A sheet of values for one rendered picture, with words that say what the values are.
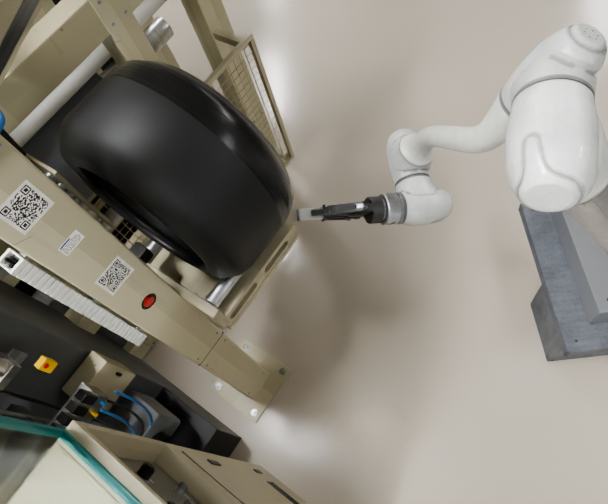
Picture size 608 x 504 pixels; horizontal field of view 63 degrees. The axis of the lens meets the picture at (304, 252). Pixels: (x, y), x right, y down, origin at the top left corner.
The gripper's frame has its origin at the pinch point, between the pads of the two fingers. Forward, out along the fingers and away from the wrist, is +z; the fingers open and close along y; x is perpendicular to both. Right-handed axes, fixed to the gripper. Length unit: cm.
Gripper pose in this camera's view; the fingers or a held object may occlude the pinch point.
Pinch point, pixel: (310, 214)
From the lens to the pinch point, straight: 132.6
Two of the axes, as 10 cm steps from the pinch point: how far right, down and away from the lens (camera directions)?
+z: -9.6, 0.8, -2.5
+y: -2.4, 1.6, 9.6
